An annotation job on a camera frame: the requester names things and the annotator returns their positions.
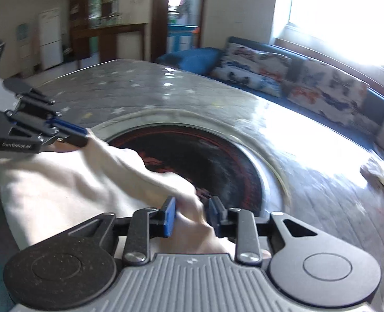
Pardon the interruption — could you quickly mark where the dark wooden display cabinet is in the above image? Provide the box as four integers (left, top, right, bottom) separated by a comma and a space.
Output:
68, 0, 147, 62

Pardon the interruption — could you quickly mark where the round dark table hot plate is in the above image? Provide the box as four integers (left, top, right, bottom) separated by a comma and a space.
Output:
106, 125, 266, 217

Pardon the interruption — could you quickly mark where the blue play fence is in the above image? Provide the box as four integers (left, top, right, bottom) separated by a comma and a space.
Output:
168, 23, 201, 53

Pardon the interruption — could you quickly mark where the window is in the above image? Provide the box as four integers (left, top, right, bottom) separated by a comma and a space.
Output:
288, 0, 384, 69

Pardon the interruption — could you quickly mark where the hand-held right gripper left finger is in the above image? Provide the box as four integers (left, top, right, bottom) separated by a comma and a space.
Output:
67, 196, 177, 265

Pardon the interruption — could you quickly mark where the white refrigerator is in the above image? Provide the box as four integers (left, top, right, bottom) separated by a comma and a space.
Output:
39, 8, 64, 70

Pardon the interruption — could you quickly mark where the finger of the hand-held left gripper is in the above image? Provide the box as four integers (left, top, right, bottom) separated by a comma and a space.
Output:
5, 110, 90, 148
3, 78, 62, 118

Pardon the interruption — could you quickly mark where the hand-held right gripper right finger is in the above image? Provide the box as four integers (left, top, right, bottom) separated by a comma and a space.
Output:
210, 196, 318, 265

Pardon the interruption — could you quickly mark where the cream sweatshirt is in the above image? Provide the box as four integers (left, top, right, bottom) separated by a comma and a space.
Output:
0, 133, 272, 261

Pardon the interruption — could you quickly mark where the blue sofa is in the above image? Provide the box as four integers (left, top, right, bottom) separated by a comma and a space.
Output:
155, 37, 384, 157

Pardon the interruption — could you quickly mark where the butterfly print sofa cushion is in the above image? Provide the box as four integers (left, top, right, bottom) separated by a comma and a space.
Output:
212, 42, 292, 98
288, 58, 370, 135

